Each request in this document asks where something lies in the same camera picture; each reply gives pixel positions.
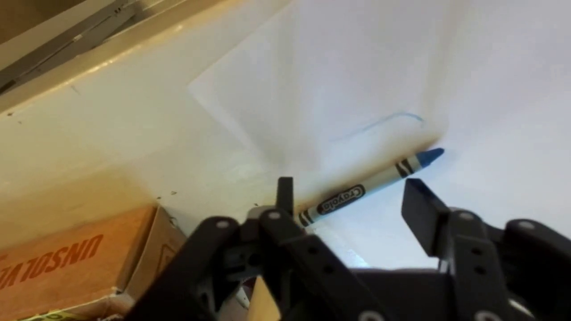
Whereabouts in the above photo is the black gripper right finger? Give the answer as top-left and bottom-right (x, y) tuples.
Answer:
(399, 177), (571, 321)

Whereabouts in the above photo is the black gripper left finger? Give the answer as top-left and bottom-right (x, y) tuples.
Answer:
(124, 175), (388, 321)

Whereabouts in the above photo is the light blue crayon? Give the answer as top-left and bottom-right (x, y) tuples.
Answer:
(296, 147), (446, 229)

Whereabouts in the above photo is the white paper sheet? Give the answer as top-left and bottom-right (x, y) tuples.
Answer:
(185, 0), (571, 273)

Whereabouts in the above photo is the brown Unsolved Case Files box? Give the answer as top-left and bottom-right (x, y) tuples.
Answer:
(0, 204), (189, 321)

